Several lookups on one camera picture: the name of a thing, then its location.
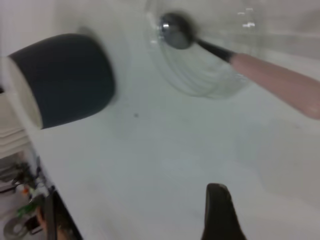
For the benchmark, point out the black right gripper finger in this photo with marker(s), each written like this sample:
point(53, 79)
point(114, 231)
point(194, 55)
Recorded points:
point(220, 220)

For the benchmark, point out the dark grey ceramic mug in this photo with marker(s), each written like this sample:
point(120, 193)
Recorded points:
point(70, 80)

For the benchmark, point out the white stacked panels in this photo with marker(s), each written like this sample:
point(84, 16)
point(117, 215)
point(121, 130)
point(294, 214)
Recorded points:
point(12, 140)

